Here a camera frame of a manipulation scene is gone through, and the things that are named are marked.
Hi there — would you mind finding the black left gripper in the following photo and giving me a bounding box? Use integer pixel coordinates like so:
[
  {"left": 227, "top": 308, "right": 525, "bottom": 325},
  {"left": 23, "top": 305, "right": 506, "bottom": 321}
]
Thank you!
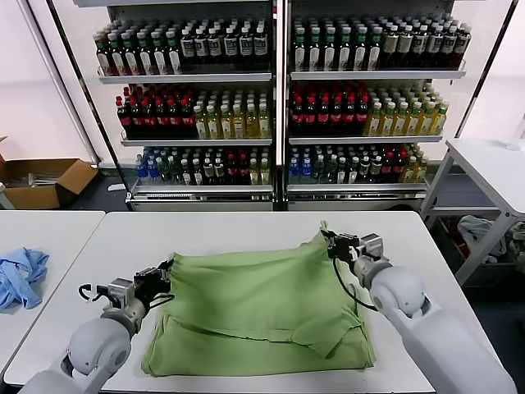
[{"left": 134, "top": 256, "right": 176, "bottom": 305}]

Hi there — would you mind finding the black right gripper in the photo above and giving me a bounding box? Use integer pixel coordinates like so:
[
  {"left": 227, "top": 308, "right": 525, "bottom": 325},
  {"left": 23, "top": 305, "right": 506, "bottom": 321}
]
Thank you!
[{"left": 320, "top": 229, "right": 363, "bottom": 259}]

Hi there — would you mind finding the light green t-shirt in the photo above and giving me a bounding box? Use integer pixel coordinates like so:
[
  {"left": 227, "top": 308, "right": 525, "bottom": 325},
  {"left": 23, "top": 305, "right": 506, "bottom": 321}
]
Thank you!
[{"left": 140, "top": 220, "right": 377, "bottom": 377}]

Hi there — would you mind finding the small red cap cola bottle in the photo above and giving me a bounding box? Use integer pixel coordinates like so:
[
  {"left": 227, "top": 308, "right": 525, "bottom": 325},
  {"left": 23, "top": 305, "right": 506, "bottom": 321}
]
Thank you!
[
  {"left": 238, "top": 154, "right": 251, "bottom": 186},
  {"left": 226, "top": 154, "right": 240, "bottom": 186},
  {"left": 392, "top": 153, "right": 405, "bottom": 185},
  {"left": 381, "top": 153, "right": 394, "bottom": 185}
]

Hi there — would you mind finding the black storage crate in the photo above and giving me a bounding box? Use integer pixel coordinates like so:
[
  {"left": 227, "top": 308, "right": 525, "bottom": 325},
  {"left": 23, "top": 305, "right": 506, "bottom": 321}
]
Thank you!
[{"left": 428, "top": 215, "right": 525, "bottom": 288}]

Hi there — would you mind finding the open brown cardboard box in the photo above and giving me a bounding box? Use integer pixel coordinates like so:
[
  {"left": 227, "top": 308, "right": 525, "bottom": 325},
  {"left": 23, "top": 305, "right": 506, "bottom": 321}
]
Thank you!
[{"left": 0, "top": 135, "right": 101, "bottom": 210}]

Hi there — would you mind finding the grey crumpled cloth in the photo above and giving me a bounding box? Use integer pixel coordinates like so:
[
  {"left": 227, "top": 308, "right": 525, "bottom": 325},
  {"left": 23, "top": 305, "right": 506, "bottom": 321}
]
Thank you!
[{"left": 457, "top": 215, "right": 509, "bottom": 259}]

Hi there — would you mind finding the crumpled light blue garment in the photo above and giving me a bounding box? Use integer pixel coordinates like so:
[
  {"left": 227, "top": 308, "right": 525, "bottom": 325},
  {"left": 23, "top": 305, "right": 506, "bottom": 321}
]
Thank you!
[{"left": 0, "top": 246, "right": 51, "bottom": 311}]

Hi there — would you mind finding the grey metal rods bundle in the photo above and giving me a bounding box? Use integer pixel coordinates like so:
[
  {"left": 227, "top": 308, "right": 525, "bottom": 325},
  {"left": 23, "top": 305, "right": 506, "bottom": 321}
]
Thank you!
[{"left": 6, "top": 172, "right": 57, "bottom": 190}]

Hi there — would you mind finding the white side table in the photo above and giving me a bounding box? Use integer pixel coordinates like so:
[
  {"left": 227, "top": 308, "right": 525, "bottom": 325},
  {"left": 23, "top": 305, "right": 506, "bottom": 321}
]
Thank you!
[{"left": 418, "top": 137, "right": 525, "bottom": 288}]

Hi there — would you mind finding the grey metal beverage display rack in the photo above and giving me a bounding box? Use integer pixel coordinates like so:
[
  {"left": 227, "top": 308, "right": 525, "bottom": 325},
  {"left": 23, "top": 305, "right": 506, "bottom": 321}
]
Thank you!
[
  {"left": 282, "top": 0, "right": 518, "bottom": 213},
  {"left": 48, "top": 0, "right": 284, "bottom": 213}
]

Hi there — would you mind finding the dark crumpled cloth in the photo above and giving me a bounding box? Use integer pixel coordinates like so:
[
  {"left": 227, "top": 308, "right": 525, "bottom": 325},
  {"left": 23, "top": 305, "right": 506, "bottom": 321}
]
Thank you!
[{"left": 507, "top": 221, "right": 525, "bottom": 252}]

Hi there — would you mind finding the green cap dark tea bottle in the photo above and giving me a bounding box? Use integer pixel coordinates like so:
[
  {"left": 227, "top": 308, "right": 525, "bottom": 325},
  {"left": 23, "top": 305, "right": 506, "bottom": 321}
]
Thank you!
[
  {"left": 292, "top": 28, "right": 308, "bottom": 71},
  {"left": 123, "top": 32, "right": 139, "bottom": 76},
  {"left": 352, "top": 26, "right": 368, "bottom": 71},
  {"left": 322, "top": 27, "right": 337, "bottom": 71},
  {"left": 137, "top": 32, "right": 153, "bottom": 76},
  {"left": 166, "top": 31, "right": 182, "bottom": 76},
  {"left": 367, "top": 26, "right": 382, "bottom": 71},
  {"left": 109, "top": 33, "right": 126, "bottom": 77},
  {"left": 307, "top": 27, "right": 322, "bottom": 71},
  {"left": 152, "top": 31, "right": 168, "bottom": 76},
  {"left": 96, "top": 34, "right": 112, "bottom": 77},
  {"left": 337, "top": 26, "right": 353, "bottom": 71}
]

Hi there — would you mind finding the beige label dark tea bottle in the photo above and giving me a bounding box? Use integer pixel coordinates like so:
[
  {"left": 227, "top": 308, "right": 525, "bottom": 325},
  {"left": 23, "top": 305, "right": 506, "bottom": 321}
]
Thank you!
[
  {"left": 382, "top": 25, "right": 398, "bottom": 69},
  {"left": 397, "top": 25, "right": 413, "bottom": 69}
]

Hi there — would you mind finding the white cap dark tea bottle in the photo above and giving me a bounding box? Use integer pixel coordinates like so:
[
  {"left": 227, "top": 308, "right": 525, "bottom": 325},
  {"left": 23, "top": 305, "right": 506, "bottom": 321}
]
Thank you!
[
  {"left": 427, "top": 24, "right": 443, "bottom": 69},
  {"left": 223, "top": 27, "right": 239, "bottom": 66},
  {"left": 442, "top": 24, "right": 458, "bottom": 69},
  {"left": 195, "top": 28, "right": 210, "bottom": 66},
  {"left": 456, "top": 23, "right": 473, "bottom": 69},
  {"left": 208, "top": 28, "right": 224, "bottom": 66},
  {"left": 238, "top": 26, "right": 253, "bottom": 66},
  {"left": 412, "top": 25, "right": 427, "bottom": 69},
  {"left": 181, "top": 29, "right": 196, "bottom": 66},
  {"left": 253, "top": 25, "right": 268, "bottom": 66}
]

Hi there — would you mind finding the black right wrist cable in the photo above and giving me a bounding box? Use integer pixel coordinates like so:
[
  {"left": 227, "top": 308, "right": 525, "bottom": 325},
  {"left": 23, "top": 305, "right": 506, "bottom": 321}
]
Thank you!
[{"left": 331, "top": 257, "right": 378, "bottom": 312}]

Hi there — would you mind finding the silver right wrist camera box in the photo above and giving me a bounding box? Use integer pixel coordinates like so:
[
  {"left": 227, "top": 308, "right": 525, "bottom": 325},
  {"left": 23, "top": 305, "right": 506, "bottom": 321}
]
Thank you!
[{"left": 359, "top": 232, "right": 389, "bottom": 259}]

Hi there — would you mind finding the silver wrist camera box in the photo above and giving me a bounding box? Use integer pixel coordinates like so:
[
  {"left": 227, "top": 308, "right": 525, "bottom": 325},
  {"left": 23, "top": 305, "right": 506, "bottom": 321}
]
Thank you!
[
  {"left": 359, "top": 232, "right": 389, "bottom": 259},
  {"left": 107, "top": 277, "right": 137, "bottom": 308}
]

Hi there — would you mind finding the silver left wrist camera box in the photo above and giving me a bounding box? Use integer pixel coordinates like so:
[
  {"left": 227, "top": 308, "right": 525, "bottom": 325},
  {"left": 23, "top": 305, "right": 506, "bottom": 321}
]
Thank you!
[{"left": 107, "top": 277, "right": 137, "bottom": 308}]

